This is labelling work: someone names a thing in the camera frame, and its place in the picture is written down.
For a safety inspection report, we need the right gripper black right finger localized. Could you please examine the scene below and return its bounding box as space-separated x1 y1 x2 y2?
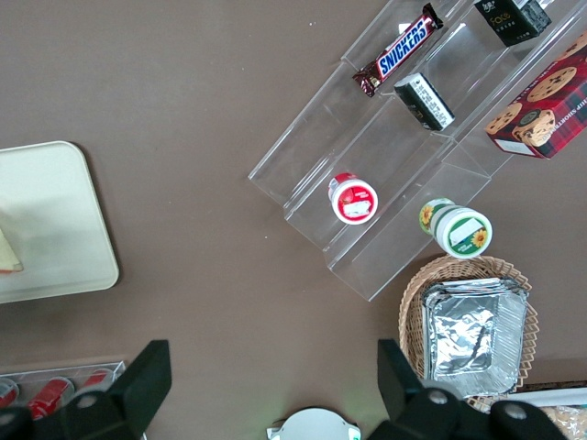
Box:
369 338 570 440

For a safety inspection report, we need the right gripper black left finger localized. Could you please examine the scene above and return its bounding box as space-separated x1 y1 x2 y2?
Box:
0 338 173 440

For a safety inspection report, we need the triangular sandwich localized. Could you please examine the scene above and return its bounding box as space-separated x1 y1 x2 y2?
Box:
0 224 24 275

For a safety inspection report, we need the aluminium foil tray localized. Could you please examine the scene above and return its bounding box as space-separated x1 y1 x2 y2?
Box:
420 277 528 399

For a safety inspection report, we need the light tan wicker basket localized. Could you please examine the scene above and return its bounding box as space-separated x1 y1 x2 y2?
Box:
398 254 538 409

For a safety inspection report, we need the beige plastic tray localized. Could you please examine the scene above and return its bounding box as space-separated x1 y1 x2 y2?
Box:
0 140 121 304

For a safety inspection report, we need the red cola bottle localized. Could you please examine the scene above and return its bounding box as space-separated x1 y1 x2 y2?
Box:
75 368 115 398
26 376 75 421
0 378 20 410

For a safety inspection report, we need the clear acrylic bottle rack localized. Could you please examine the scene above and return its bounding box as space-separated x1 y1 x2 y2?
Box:
0 360 127 440

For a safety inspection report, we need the white rectangular snack bin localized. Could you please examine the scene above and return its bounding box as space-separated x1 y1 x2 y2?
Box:
467 384 587 440

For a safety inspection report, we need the clear cracker bag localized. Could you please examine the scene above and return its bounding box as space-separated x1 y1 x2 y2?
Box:
543 405 587 440

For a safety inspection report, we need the green lid yogurt cup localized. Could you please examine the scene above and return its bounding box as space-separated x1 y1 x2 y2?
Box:
418 197 493 259

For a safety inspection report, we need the red lid yogurt cup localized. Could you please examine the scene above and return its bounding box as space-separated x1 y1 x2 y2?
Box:
327 171 380 226

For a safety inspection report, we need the clear acrylic stepped stand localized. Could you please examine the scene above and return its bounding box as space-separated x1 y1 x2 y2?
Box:
248 0 587 303

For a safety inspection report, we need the small black carton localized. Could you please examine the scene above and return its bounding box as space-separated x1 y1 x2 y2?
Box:
393 71 457 133
471 0 553 49

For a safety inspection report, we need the red chocolate chip cookie box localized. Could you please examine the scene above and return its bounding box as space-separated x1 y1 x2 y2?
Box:
484 29 587 160

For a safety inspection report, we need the Snickers chocolate bar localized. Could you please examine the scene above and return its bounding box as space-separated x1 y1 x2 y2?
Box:
351 2 445 99

